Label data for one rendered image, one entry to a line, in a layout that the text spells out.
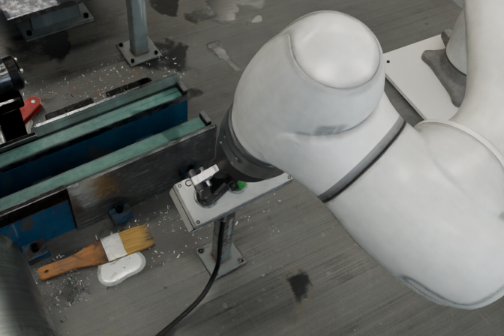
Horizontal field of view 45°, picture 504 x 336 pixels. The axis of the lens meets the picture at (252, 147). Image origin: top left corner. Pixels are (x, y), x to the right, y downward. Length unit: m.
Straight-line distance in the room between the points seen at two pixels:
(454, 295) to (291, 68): 0.23
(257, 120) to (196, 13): 1.08
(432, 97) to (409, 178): 0.97
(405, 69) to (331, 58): 1.05
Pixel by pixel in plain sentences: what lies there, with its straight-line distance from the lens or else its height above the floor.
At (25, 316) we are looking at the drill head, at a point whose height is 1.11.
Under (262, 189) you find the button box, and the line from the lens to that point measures 0.90.
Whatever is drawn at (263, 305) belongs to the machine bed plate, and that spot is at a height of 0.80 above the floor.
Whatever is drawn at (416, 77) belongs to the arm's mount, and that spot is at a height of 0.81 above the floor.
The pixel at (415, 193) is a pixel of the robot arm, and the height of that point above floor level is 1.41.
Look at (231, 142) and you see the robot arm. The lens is 0.59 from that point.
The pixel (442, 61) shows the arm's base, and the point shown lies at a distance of 1.51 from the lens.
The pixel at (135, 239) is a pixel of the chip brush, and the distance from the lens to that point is 1.13.
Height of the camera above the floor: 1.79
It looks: 51 degrees down
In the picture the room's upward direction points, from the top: 8 degrees clockwise
